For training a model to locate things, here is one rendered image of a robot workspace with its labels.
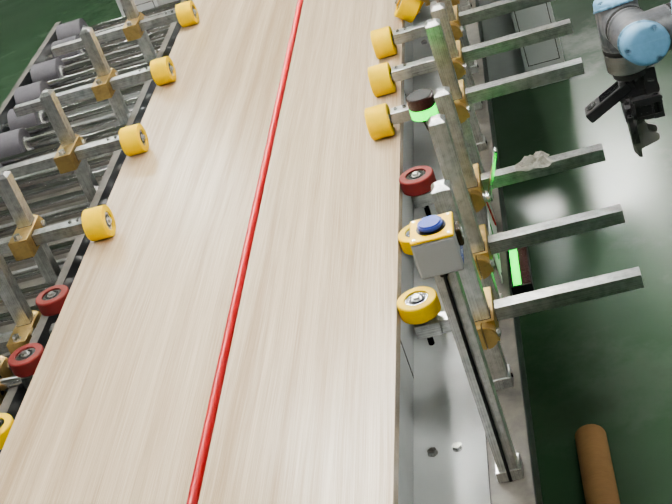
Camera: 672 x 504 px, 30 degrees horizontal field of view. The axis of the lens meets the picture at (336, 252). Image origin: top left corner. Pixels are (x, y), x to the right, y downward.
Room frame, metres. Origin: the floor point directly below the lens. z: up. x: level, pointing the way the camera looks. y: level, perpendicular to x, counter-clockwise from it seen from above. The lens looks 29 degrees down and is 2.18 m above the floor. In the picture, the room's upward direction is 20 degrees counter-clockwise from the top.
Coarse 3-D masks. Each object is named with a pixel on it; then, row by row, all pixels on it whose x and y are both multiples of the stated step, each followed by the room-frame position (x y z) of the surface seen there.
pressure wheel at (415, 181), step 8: (416, 168) 2.53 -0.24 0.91; (424, 168) 2.51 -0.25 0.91; (400, 176) 2.52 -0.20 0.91; (408, 176) 2.51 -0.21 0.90; (416, 176) 2.49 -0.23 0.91; (424, 176) 2.48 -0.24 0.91; (432, 176) 2.48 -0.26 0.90; (400, 184) 2.50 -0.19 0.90; (408, 184) 2.47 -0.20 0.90; (416, 184) 2.46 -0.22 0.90; (424, 184) 2.46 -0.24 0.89; (408, 192) 2.48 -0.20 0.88; (416, 192) 2.47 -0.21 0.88; (424, 192) 2.46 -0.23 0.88; (424, 208) 2.50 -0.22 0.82
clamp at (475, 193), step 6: (474, 168) 2.50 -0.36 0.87; (480, 180) 2.45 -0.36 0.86; (480, 186) 2.41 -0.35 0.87; (474, 192) 2.40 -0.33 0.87; (480, 192) 2.41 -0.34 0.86; (474, 198) 2.39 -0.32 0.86; (480, 198) 2.39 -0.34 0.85; (474, 204) 2.39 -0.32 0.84; (480, 204) 2.39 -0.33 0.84; (474, 210) 2.40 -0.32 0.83
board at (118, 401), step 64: (192, 0) 4.41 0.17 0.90; (256, 0) 4.14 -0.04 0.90; (320, 0) 3.91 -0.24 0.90; (384, 0) 3.69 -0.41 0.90; (192, 64) 3.76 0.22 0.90; (256, 64) 3.55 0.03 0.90; (320, 64) 3.37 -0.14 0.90; (192, 128) 3.25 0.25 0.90; (256, 128) 3.09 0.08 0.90; (320, 128) 2.94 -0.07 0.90; (128, 192) 2.99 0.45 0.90; (192, 192) 2.85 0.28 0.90; (320, 192) 2.60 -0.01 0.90; (384, 192) 2.49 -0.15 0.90; (128, 256) 2.63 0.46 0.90; (192, 256) 2.52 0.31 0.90; (256, 256) 2.41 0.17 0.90; (320, 256) 2.31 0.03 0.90; (384, 256) 2.22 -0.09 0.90; (64, 320) 2.45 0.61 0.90; (128, 320) 2.34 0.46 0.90; (192, 320) 2.25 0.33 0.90; (256, 320) 2.16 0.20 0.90; (320, 320) 2.07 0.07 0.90; (384, 320) 1.99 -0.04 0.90; (64, 384) 2.18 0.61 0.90; (128, 384) 2.10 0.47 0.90; (192, 384) 2.02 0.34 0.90; (256, 384) 1.94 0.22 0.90; (320, 384) 1.87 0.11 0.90; (384, 384) 1.80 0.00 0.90; (64, 448) 1.96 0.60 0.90; (128, 448) 1.89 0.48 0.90; (192, 448) 1.82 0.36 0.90; (256, 448) 1.75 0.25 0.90; (320, 448) 1.69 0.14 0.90; (384, 448) 1.63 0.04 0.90
